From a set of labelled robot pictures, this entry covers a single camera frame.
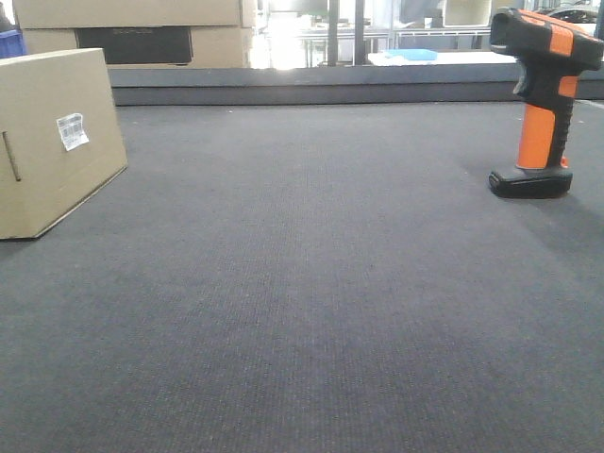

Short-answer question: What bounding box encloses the white background table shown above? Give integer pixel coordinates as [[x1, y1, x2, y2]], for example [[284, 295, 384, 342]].
[[367, 51, 516, 67]]

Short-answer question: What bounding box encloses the blue flat tray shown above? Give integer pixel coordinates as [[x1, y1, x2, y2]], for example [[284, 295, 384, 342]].
[[382, 48, 438, 61]]

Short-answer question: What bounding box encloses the dark raised table edge rail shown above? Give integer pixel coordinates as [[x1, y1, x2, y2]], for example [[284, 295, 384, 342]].
[[107, 62, 604, 107]]

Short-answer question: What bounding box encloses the white barcode label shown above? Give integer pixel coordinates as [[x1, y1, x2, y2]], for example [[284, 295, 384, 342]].
[[56, 112, 90, 152]]

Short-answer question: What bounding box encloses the dark vertical post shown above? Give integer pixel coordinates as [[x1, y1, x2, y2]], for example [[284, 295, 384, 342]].
[[327, 0, 339, 67]]

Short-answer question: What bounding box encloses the blue plastic crate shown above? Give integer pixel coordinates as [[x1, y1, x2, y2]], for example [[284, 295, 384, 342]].
[[0, 29, 26, 59]]

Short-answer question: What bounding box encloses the brown cardboard package box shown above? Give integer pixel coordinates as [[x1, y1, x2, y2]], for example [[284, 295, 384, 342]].
[[1, 48, 127, 240]]

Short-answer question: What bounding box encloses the lower cardboard box black print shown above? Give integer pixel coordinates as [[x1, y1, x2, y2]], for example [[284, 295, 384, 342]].
[[23, 26, 254, 69]]

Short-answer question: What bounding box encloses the upper stacked cardboard box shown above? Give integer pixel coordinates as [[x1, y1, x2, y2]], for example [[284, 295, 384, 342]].
[[12, 0, 256, 29]]

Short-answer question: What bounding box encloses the orange black barcode scanner gun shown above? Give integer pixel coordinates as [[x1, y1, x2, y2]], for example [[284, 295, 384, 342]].
[[489, 7, 603, 198]]

